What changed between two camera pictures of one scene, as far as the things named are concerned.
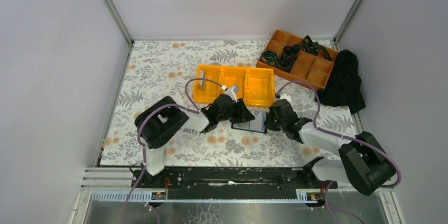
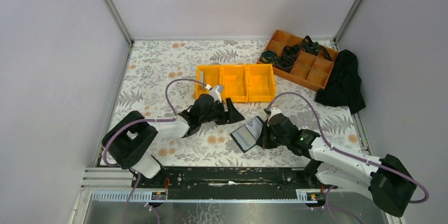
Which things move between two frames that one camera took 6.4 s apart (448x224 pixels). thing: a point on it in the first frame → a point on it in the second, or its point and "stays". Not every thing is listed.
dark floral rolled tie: [284, 63] stays
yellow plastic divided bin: [256, 85] stays
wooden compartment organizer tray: [309, 68] stays
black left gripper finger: [243, 114] → [234, 115]
